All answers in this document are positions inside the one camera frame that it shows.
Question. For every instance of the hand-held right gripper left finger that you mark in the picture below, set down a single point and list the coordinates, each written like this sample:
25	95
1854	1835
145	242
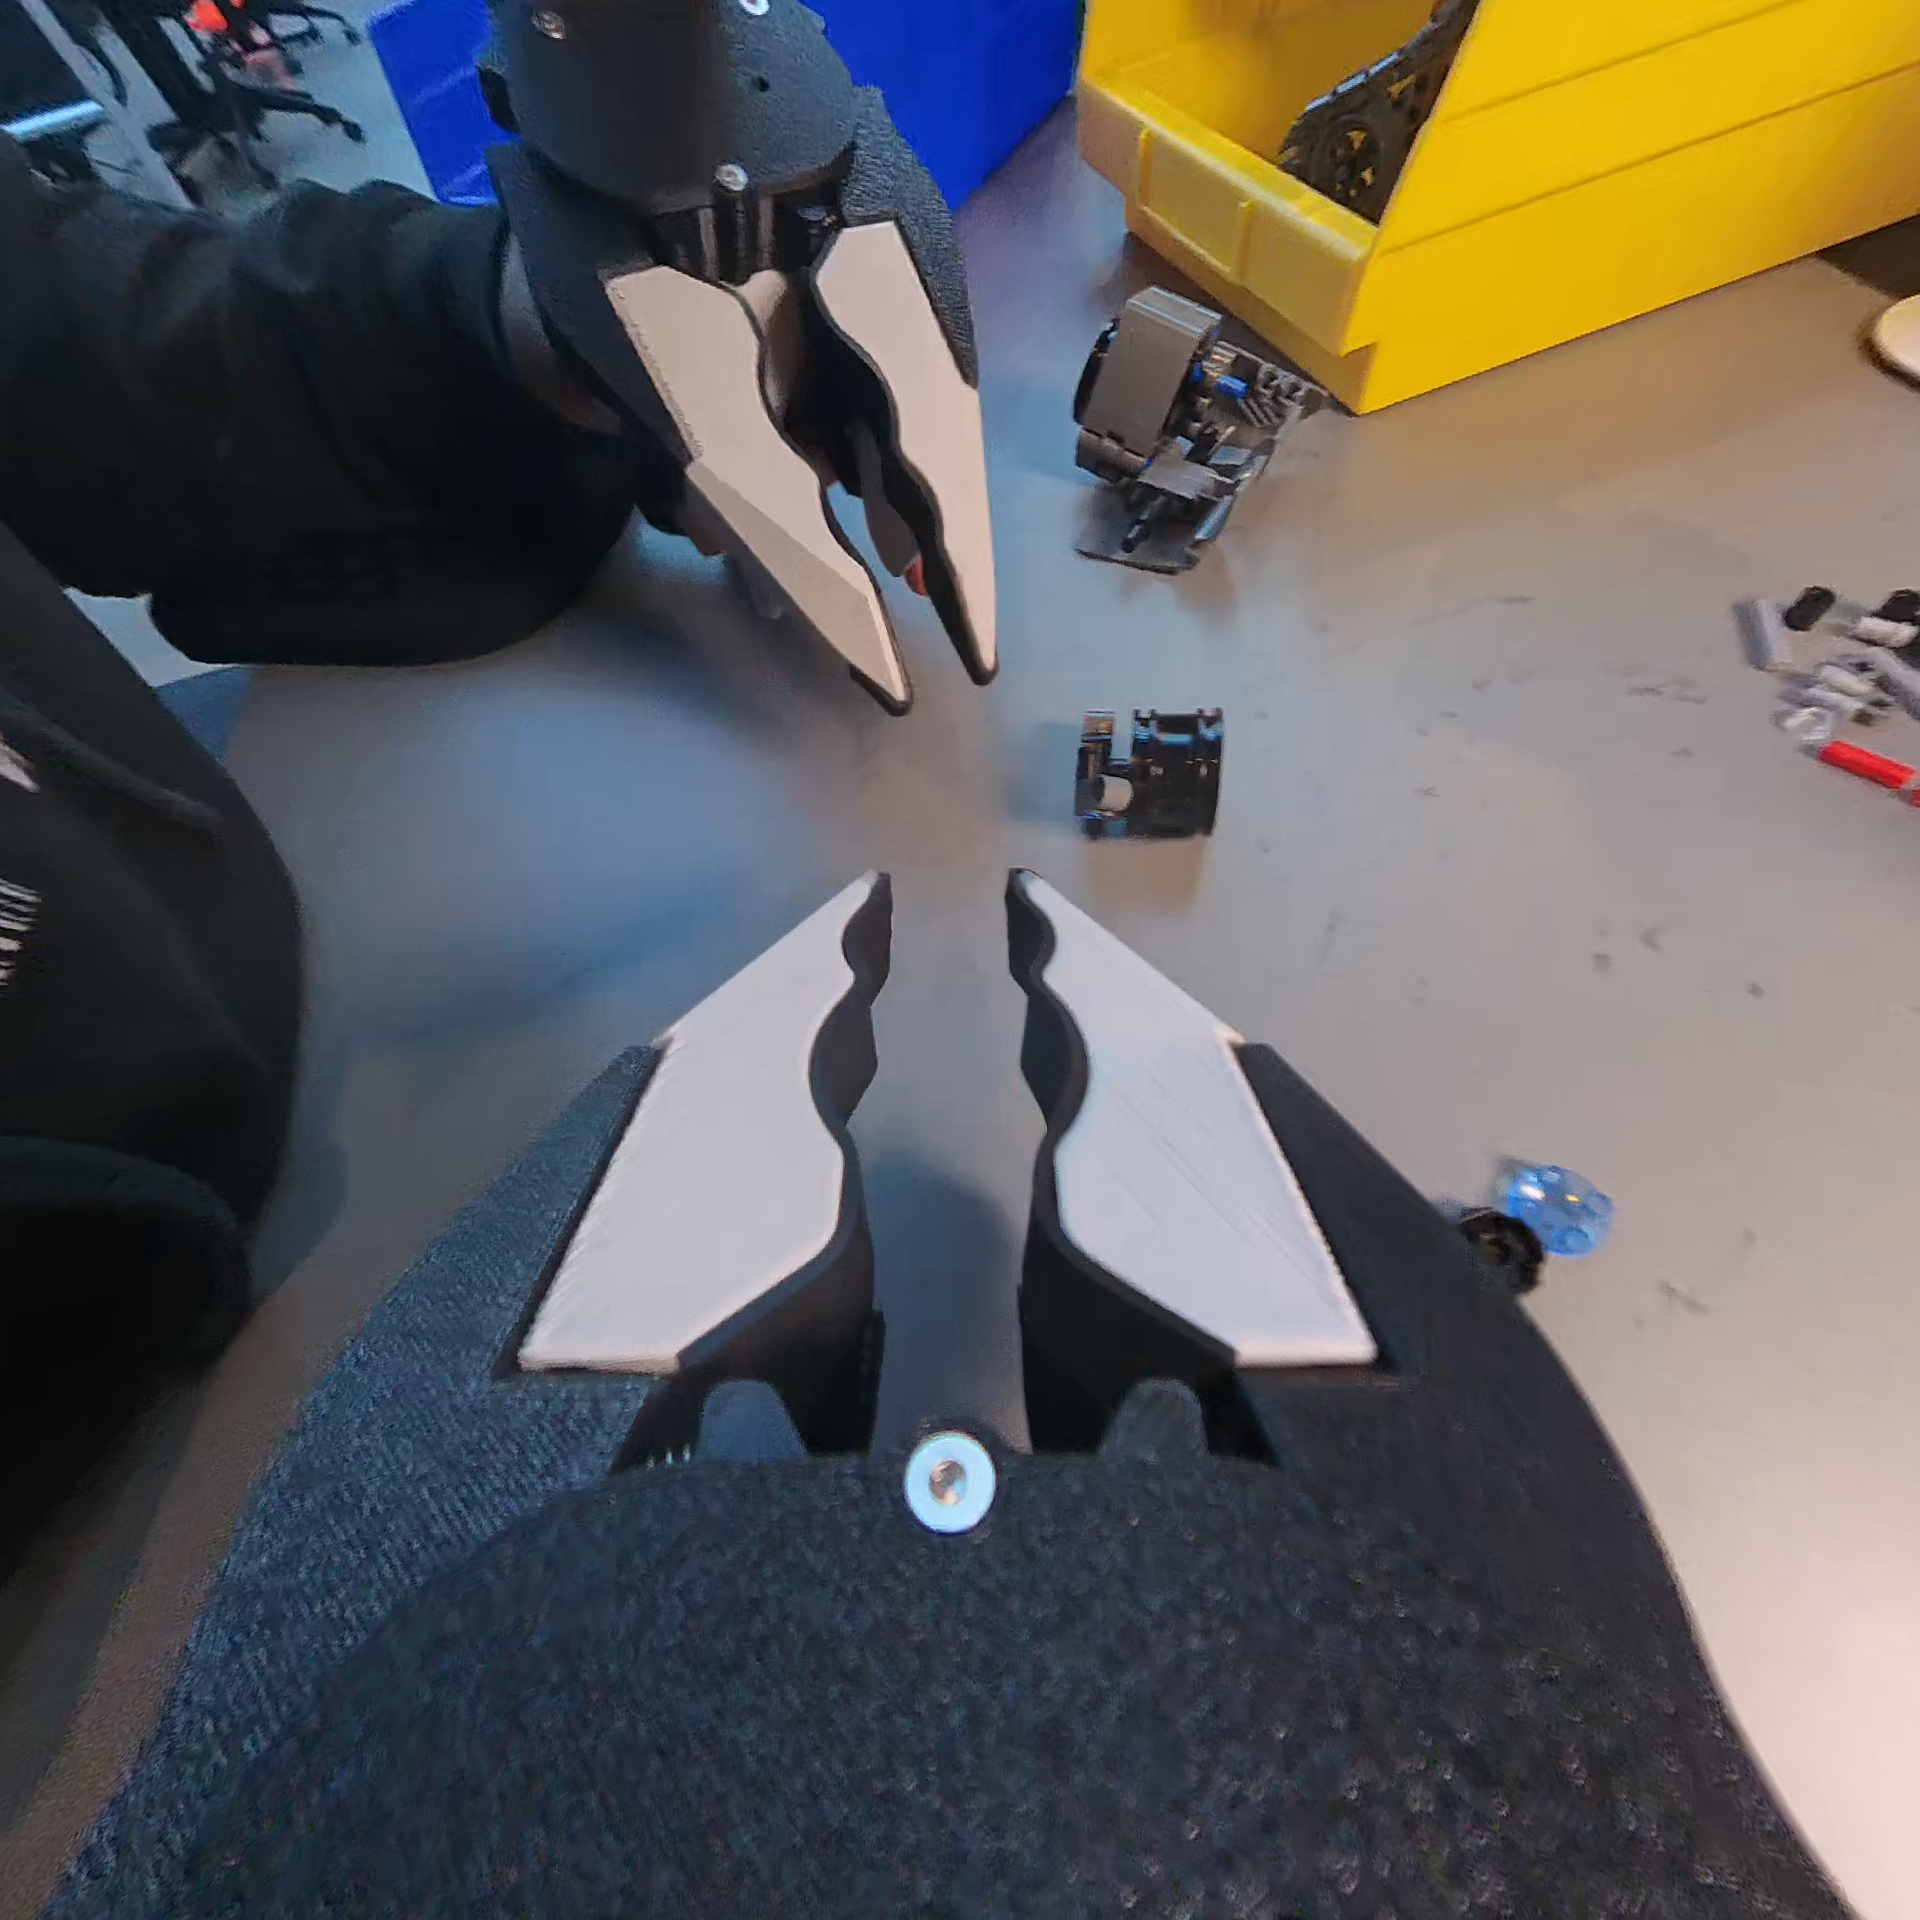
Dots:
705	1200

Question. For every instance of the person's left hand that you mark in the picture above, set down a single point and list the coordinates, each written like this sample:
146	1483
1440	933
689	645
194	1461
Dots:
886	495

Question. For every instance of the black office chair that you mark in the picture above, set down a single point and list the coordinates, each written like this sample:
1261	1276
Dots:
255	77

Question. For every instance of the pile of small brick pieces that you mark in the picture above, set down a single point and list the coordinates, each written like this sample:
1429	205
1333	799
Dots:
1838	692

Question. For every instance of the white rounded base plate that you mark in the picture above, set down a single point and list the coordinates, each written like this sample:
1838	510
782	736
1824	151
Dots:
1898	339

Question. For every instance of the grey desk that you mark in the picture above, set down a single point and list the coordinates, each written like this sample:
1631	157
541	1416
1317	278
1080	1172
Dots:
1499	902

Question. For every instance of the grey black brick model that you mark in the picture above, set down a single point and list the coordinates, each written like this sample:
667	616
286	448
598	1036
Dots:
1155	375

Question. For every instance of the clear blue round stud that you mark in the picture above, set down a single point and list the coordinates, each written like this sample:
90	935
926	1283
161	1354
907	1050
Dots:
1559	1205

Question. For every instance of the small black round piece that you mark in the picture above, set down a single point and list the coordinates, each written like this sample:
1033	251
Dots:
1507	1250

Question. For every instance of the yellow storage bin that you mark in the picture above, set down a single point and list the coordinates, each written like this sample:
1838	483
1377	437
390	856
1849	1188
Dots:
1575	195

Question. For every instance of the black toy wheel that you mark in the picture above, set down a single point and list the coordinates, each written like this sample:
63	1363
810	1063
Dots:
1177	781

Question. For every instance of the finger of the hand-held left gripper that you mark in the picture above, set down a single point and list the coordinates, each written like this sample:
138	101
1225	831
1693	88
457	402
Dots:
734	406
922	360

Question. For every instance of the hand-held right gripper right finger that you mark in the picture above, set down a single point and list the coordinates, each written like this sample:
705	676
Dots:
1201	1200

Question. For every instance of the yellow toy tracked vehicle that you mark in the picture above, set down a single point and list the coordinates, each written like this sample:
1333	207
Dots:
1371	130

